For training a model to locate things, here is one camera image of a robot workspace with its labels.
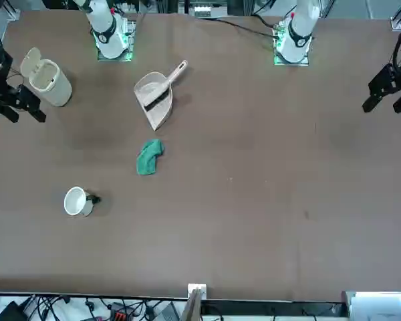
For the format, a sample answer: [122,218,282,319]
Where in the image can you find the green cloth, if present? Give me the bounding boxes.
[135,138,166,177]

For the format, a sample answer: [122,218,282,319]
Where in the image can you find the beige trash bin with lid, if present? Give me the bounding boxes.
[19,46,74,108]

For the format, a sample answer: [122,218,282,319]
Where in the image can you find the beige dustpan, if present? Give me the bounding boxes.
[133,71,174,132]

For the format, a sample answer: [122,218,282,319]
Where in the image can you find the beige brush with black bristles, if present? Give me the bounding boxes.
[142,60,189,113]

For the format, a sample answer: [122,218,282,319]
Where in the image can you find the black power adapter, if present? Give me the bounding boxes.
[0,300,28,321]

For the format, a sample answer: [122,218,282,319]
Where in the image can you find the power strip with red switches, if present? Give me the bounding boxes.
[108,302,128,321]

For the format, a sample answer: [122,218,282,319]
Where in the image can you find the dark grey power brick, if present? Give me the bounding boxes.
[156,302,181,321]

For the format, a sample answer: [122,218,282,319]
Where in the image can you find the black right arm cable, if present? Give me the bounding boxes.
[5,72,25,88]

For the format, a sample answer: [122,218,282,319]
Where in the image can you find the white mug with black handle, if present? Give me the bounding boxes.
[63,186,102,218]

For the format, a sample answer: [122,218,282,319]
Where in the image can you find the black cable across table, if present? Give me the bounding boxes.
[216,17,279,38]

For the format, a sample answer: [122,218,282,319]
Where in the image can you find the white table edge bracket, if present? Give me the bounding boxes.
[187,283,209,300]

